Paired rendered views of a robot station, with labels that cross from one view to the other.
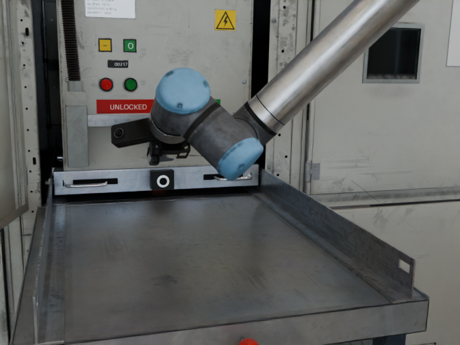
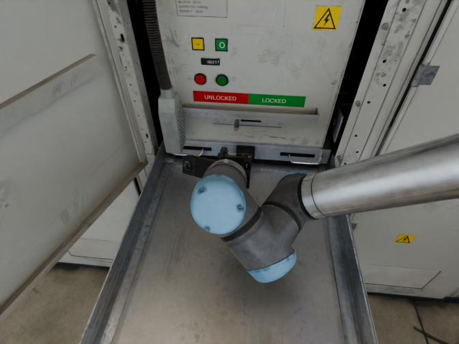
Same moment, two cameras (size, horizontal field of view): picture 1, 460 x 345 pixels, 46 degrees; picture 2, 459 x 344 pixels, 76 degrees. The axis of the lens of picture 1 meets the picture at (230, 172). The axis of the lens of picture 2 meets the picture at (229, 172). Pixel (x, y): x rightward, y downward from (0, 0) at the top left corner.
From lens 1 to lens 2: 77 cm
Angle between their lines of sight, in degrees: 38
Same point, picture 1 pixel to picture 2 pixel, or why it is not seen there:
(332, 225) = (357, 293)
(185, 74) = (218, 194)
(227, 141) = (253, 263)
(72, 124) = (164, 125)
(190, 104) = (218, 229)
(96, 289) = (137, 332)
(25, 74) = (128, 75)
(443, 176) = not seen: outside the picture
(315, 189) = not seen: hidden behind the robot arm
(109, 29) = (201, 28)
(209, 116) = (239, 237)
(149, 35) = (241, 35)
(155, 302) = not seen: outside the picture
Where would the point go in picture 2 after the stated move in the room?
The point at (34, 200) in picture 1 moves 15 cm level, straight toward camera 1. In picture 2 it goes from (151, 158) to (140, 192)
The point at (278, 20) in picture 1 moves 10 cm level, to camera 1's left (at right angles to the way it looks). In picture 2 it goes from (388, 29) to (340, 23)
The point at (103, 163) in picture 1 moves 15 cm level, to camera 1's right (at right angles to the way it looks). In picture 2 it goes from (200, 135) to (244, 147)
